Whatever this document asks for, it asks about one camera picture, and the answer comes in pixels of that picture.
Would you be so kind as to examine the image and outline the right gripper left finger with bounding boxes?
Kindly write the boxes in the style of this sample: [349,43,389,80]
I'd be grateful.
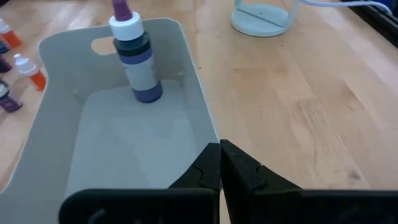
[58,142,222,224]

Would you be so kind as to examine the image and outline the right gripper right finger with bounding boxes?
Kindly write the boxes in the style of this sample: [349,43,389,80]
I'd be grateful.
[220,139,398,224]

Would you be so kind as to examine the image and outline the purple food coloring bottle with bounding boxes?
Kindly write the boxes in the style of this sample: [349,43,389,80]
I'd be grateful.
[108,0,164,104]

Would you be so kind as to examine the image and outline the small orange dropper bottle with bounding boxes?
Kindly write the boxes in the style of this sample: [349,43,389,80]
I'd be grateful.
[12,53,47,91]
[0,17,24,49]

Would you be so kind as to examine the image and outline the gray plastic bin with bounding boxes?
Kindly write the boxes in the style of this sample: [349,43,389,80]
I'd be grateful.
[0,17,220,224]

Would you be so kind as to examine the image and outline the white spot lamp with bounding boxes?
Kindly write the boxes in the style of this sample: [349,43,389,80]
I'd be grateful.
[229,0,302,38]

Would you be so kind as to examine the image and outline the white lamp cable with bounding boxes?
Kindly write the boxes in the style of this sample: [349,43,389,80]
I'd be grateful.
[300,0,393,16]

